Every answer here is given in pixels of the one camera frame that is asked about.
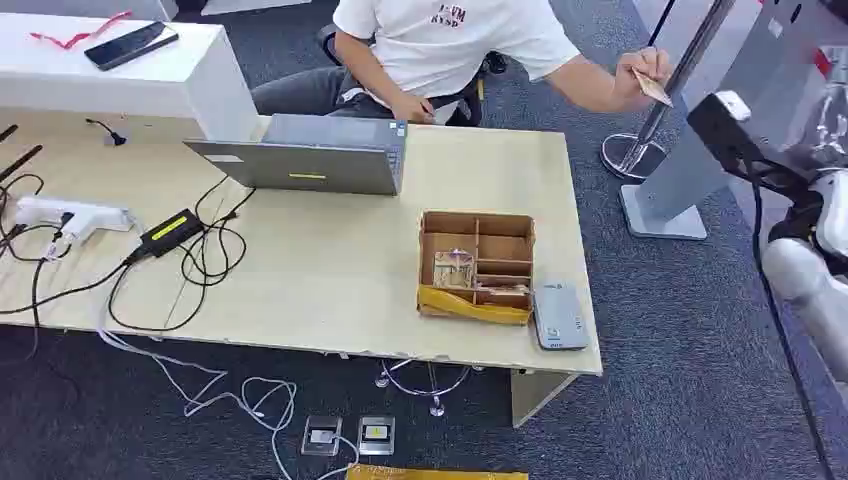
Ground person's right hand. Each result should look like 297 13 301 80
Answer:
390 92 438 126

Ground person's left hand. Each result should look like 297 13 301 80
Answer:
612 47 674 111

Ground tan card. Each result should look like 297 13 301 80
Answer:
631 68 675 109

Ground person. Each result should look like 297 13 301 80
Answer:
251 0 674 127

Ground chrome pole stand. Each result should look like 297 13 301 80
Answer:
600 0 737 182

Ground grey panel stand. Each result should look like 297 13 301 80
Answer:
619 0 848 242

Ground grey laptop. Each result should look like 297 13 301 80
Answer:
183 113 409 197

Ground printed card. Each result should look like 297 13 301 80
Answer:
432 248 476 291

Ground wooden card box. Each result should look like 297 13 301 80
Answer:
416 210 537 327

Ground white background table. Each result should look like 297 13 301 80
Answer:
201 0 314 17
0 0 179 22

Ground stacked cards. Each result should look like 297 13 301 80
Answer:
475 282 533 297

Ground white cabinet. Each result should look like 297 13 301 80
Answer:
0 11 260 142

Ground grey card reader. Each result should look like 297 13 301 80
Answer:
532 281 592 352

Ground black power adapter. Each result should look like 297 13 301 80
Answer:
135 209 206 260

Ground black smartphone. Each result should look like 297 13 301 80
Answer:
84 21 181 72

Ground chrome stool base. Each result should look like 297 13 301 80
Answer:
374 359 486 419

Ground pale desk leg panel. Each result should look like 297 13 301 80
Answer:
510 369 579 429

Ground steel floor socket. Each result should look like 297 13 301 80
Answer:
356 415 397 457
300 415 344 458

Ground white power strip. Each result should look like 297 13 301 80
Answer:
14 195 134 244

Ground red ribbon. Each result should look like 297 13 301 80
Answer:
29 9 134 52

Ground yellow floor strip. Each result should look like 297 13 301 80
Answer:
345 463 530 480

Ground long black rod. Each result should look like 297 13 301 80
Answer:
0 144 44 184

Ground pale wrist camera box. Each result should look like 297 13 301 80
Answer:
714 89 753 123

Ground black adapter cable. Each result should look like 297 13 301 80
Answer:
107 174 258 333

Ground small black plug cable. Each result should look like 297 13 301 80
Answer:
84 117 128 148

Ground white cable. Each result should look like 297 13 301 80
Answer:
95 291 362 480

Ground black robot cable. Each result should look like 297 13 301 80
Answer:
747 177 837 480

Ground black mains cable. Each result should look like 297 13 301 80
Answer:
0 259 139 317

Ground black cable bundle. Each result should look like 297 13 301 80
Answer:
0 173 75 363

